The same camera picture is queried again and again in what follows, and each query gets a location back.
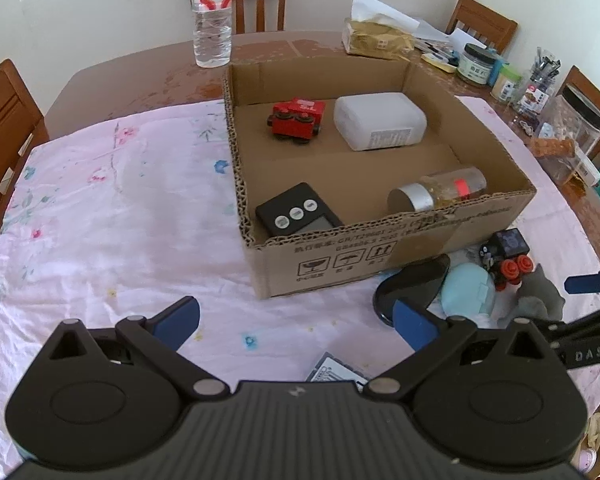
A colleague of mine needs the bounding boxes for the cardboard box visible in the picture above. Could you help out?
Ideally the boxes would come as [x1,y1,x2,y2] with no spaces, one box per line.
[222,55,537,300]

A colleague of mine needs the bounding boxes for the grey shark toy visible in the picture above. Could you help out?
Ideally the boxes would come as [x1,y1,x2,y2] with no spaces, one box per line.
[500,263,566,323]

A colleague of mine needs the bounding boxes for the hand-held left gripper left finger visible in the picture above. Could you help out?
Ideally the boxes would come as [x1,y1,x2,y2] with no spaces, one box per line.
[39,296,227,402]

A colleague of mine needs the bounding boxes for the clear plastic water bottle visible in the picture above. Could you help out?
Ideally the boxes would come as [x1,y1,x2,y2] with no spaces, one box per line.
[190,0,233,69]

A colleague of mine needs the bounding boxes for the black digital timer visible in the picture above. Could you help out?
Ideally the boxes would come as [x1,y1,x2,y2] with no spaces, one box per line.
[255,182,346,236]

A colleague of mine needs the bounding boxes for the pink floral cloth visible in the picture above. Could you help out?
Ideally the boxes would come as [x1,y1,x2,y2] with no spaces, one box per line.
[0,95,600,461]

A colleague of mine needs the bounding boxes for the clear pen holder jar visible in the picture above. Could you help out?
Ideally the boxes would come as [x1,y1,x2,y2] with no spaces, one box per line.
[515,47,561,116]

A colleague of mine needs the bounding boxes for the large clear jar black lid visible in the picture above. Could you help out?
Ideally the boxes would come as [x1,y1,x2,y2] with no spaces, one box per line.
[530,84,600,186]

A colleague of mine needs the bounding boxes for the gold tissue box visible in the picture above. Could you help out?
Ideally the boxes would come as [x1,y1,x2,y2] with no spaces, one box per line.
[341,0,421,62]

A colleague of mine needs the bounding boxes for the small jar dark lid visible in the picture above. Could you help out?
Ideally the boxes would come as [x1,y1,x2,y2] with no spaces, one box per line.
[456,42,498,86]

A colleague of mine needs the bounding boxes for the teal round container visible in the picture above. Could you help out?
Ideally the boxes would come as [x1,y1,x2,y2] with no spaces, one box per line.
[440,263,498,317]

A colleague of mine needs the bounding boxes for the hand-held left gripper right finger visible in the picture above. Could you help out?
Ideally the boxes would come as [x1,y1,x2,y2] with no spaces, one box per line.
[363,298,557,402]

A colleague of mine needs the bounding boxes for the yellow notepad with pens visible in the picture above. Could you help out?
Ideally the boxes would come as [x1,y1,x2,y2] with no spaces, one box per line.
[420,42,461,73]

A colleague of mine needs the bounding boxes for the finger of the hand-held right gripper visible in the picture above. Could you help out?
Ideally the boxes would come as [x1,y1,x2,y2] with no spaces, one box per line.
[564,268,600,296]
[536,303,600,344]

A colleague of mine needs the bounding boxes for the white plastic container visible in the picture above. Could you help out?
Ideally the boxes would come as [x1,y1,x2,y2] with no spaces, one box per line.
[333,92,427,152]

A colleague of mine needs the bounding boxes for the black and white label card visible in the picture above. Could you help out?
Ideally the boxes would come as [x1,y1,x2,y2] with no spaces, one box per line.
[305,352,371,384]

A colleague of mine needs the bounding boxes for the green lid bottle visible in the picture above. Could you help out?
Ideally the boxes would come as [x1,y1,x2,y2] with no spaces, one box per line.
[491,62,523,102]

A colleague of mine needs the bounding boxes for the black toy car red wheels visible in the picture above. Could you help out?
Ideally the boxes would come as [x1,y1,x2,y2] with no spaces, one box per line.
[479,228,535,292]

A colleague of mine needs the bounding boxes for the red toy train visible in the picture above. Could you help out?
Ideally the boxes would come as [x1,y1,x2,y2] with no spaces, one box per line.
[267,98,327,145]

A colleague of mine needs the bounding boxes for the silver cap capsule bottle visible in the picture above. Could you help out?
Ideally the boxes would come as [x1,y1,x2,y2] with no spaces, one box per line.
[386,166,487,212]

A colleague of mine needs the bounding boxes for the white medicine box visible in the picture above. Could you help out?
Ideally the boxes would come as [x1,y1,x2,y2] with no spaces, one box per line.
[575,147,600,186]

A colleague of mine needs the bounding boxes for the pile of white papers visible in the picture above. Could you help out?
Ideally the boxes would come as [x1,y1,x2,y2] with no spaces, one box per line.
[414,19,465,54]

